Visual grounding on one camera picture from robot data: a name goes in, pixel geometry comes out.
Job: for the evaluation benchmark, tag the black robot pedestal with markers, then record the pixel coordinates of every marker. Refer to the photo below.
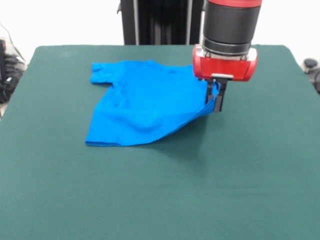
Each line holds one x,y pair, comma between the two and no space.
160,22

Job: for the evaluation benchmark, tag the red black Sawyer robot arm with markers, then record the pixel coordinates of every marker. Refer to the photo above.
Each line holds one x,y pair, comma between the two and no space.
230,25

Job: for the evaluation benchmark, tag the dark green table cloth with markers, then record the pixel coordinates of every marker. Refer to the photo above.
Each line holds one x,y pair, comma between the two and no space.
200,187

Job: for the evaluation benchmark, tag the blue shirt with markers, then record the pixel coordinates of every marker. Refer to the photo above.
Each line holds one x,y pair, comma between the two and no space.
150,107

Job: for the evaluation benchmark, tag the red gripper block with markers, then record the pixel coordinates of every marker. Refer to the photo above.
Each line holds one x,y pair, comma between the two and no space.
222,68

